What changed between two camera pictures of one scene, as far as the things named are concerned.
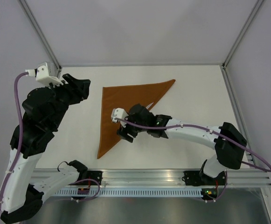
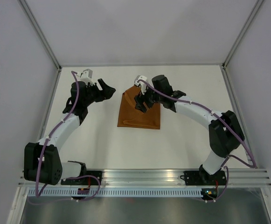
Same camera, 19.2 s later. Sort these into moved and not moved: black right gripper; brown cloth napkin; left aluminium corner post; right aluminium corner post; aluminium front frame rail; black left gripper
Moved: brown cloth napkin; black left gripper; black right gripper
Not moved: left aluminium corner post; aluminium front frame rail; right aluminium corner post
